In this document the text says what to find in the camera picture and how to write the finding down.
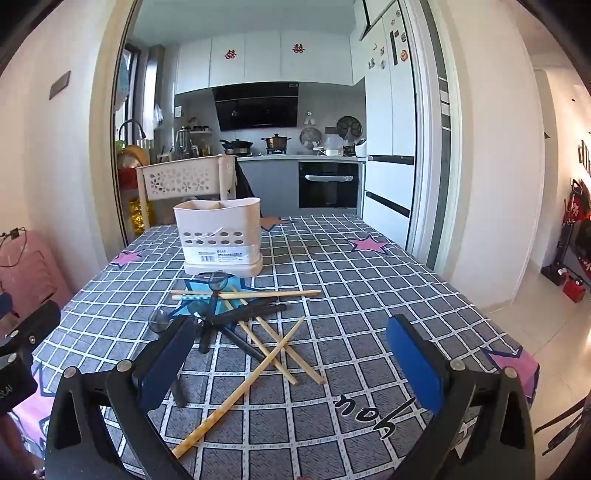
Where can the white upper kitchen cabinets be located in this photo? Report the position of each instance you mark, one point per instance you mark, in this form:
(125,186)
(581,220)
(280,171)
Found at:
(258,60)

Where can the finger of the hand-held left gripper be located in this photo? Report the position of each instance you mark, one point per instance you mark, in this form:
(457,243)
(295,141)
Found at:
(4,305)
(37,323)

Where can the red box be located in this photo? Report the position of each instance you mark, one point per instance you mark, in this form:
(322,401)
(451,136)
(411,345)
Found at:
(575,290)

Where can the round grey fan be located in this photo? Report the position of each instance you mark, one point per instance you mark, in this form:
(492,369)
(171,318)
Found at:
(309,137)
(349,127)

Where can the person's left forearm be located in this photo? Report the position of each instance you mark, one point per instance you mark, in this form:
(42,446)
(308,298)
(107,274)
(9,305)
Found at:
(9,443)

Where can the dark cloth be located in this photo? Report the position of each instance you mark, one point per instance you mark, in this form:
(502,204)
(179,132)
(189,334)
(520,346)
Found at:
(247,194)

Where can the white perforated plastic chair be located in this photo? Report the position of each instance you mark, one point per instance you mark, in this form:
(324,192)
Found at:
(184,177)

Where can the pink plastic chair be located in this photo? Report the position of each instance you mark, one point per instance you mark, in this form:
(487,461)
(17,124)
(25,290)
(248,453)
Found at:
(27,272)

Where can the black range hood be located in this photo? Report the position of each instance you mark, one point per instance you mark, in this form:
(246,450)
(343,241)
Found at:
(258,106)

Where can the blue patterned wooden chopstick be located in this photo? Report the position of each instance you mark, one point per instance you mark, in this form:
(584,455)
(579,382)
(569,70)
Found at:
(189,297)

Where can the red paper-cut sticker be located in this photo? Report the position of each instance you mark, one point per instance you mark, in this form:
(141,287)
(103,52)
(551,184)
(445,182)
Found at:
(298,48)
(230,54)

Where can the steel cooking pot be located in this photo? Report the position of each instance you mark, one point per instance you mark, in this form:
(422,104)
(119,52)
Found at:
(276,142)

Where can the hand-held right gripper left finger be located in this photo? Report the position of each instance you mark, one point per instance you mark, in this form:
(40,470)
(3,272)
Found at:
(166,364)

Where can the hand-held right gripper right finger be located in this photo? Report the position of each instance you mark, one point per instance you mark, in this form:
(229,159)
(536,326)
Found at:
(415,364)

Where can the grey wall panel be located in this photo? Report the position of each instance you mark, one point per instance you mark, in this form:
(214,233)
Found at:
(60,85)

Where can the black wok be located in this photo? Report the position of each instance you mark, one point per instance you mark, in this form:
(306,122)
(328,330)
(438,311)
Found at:
(236,145)

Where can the curved kitchen faucet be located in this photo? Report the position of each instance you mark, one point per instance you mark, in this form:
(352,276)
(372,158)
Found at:
(134,125)

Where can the white perforated utensil holder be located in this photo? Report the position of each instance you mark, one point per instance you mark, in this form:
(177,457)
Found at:
(217,240)

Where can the gold foil bundle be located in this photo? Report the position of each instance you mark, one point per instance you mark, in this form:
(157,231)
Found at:
(135,217)

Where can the grey checked star tablecloth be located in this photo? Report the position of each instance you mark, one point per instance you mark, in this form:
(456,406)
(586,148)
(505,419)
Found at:
(351,286)

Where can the white refrigerator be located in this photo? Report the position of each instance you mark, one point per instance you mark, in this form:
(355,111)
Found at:
(392,115)

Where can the black built-in oven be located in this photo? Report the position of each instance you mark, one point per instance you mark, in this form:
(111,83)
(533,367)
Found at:
(328,184)

